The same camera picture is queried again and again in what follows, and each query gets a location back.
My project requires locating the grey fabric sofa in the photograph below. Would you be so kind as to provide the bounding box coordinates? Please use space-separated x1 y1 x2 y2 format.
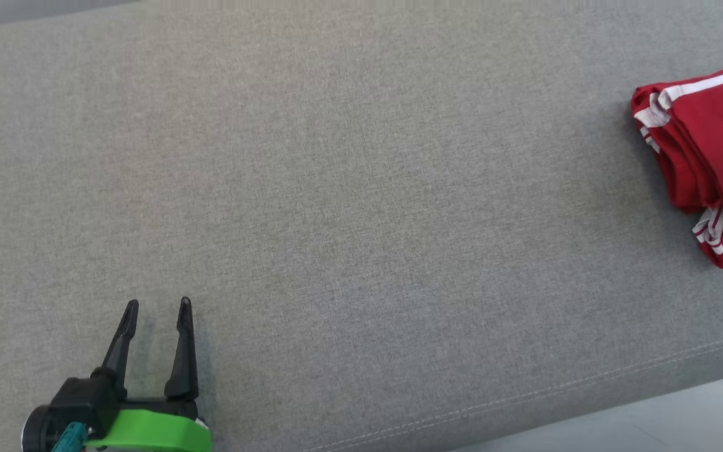
0 0 723 452

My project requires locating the teal left cable connector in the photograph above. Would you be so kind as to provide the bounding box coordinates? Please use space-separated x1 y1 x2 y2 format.
51 422 88 452

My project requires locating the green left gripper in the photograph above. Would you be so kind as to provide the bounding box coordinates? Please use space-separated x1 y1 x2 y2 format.
21 297 213 452

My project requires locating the plain red white-trimmed garment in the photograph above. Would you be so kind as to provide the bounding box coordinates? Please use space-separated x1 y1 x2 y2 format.
631 62 723 217

